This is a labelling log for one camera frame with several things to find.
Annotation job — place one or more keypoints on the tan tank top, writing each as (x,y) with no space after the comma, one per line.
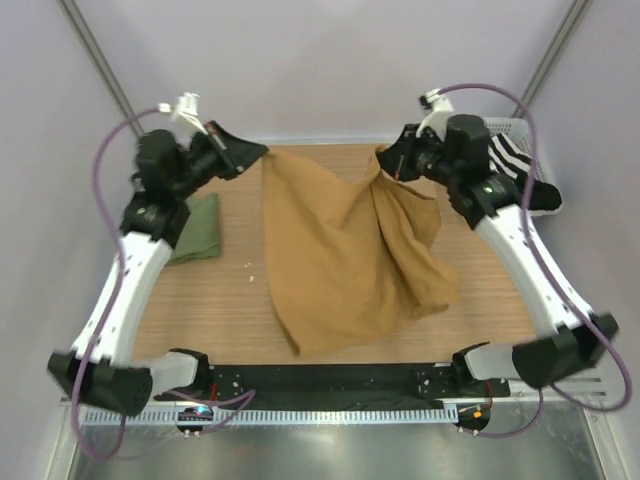
(348,262)

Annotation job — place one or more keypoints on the left aluminium corner post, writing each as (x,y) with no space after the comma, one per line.
(88,41)

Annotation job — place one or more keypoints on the black white striped tank top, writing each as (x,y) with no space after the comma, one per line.
(506,158)

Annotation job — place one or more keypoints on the green tank top blue trim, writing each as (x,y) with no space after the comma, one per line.
(201,238)

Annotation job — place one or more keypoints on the aluminium corner post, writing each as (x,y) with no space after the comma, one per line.
(556,47)
(88,41)

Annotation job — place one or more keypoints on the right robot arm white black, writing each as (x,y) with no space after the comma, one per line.
(570,335)

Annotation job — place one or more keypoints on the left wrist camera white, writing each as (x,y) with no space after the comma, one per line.
(184,110)

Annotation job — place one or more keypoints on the right aluminium corner post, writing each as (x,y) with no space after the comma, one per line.
(556,47)

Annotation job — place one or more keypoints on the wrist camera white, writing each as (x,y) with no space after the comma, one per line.
(184,110)
(438,108)

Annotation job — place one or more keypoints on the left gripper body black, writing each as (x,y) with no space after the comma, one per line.
(201,165)

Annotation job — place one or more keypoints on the white plastic laundry basket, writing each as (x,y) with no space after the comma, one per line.
(518,132)

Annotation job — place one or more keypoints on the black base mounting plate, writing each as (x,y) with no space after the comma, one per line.
(346,387)

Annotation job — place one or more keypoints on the white slotted cable duct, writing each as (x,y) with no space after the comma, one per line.
(197,416)

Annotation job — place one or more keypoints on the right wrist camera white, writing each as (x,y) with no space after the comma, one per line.
(438,108)

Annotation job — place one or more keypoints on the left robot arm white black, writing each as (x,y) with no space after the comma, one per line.
(97,370)

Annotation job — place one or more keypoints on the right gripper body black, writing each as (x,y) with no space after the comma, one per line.
(431,162)

